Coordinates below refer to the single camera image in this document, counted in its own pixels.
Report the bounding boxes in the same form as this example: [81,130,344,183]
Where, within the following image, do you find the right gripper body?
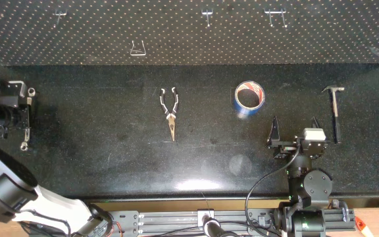
[266,138,328,161]

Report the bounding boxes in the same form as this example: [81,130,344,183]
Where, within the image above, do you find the black cable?
[244,144,301,237]
[18,209,72,237]

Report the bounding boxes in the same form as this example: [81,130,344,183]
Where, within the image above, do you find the wrench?
[20,87,37,151]

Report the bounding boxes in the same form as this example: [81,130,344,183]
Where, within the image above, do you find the hammer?
[320,85,345,145]

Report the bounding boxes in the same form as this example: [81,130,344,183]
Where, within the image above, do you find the mounting rail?
[28,199,357,237]

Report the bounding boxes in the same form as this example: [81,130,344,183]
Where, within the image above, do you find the black and white pliers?
[159,86,180,142]

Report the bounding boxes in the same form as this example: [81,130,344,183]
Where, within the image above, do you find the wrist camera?
[302,127,327,142]
[7,80,27,99]

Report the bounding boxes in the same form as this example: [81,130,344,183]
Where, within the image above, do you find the roll of blue tape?
[234,80,266,116]

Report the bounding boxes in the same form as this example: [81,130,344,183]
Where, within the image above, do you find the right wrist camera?
[302,127,327,142]

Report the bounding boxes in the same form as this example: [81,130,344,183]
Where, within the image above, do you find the metal hook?
[263,8,288,29]
[53,9,68,29]
[201,9,214,28]
[129,39,147,57]

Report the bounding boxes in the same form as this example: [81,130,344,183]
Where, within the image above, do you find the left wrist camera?
[7,80,27,99]

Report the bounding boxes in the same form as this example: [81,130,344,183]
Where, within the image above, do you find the orange and white object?
[355,215,374,237]

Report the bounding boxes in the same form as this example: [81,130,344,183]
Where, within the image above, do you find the black pegboard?
[0,0,379,66]

